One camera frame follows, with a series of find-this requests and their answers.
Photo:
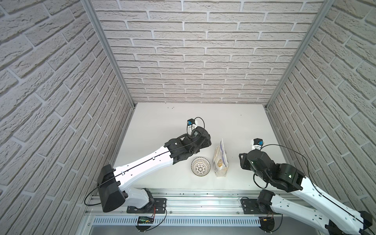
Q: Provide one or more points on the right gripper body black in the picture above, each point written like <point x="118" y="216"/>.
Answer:
<point x="245" y="161"/>

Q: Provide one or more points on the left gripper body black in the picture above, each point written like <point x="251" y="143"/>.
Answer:
<point x="202" y="139"/>

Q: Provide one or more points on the patterned breakfast bowl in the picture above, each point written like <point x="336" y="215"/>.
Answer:
<point x="200" y="166"/>

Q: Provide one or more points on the oats bag white purple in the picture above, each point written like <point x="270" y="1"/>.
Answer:
<point x="219" y="161"/>

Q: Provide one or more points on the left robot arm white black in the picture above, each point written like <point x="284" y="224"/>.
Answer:
<point x="114" y="183"/>

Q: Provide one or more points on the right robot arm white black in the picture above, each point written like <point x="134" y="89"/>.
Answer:
<point x="325" y="213"/>

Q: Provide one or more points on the right controller board round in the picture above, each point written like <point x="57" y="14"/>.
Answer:
<point x="267" y="224"/>

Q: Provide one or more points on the left controller board green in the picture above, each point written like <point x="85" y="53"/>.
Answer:
<point x="144" y="223"/>

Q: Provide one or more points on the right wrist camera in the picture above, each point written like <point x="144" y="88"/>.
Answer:
<point x="257" y="144"/>

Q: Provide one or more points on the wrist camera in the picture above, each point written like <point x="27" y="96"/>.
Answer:
<point x="257" y="144"/>
<point x="191" y="125"/>

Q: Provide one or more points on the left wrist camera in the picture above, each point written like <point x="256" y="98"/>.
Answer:
<point x="191" y="125"/>

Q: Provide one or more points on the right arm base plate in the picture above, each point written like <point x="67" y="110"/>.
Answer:
<point x="256" y="206"/>

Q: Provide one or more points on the aluminium mounting rail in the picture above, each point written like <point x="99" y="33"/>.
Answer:
<point x="201" y="202"/>

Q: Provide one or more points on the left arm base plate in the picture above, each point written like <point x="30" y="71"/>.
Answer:
<point x="158" y="206"/>

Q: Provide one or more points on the perforated cable duct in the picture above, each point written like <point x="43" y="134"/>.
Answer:
<point x="206" y="221"/>

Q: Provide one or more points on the right aluminium corner post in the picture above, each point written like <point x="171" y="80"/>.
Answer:
<point x="317" y="21"/>

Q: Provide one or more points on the aluminium corner post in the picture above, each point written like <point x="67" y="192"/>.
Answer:
<point x="92" y="15"/>
<point x="317" y="21"/>

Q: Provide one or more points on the left aluminium corner post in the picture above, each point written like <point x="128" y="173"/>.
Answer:
<point x="92" y="15"/>

